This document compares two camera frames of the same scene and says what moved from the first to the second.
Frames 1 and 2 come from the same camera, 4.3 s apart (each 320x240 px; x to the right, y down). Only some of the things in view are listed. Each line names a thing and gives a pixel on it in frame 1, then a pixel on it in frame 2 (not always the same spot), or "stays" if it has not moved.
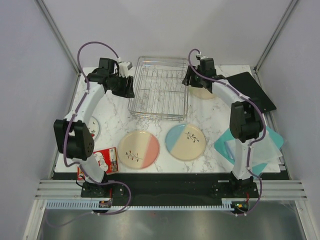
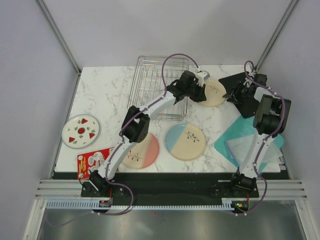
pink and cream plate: (139, 149) stays
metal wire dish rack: (159, 93) stays
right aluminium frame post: (289, 10) stays
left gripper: (128, 91) to (201, 95)
